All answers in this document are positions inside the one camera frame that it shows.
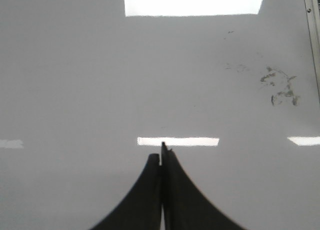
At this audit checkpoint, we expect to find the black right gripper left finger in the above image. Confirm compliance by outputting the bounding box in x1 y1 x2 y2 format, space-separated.
92 153 162 230

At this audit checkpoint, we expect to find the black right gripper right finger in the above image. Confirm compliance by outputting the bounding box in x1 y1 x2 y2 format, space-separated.
161 142 244 229

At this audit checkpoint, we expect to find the white glossy whiteboard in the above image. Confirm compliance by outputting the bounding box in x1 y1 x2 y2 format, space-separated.
0 0 320 229

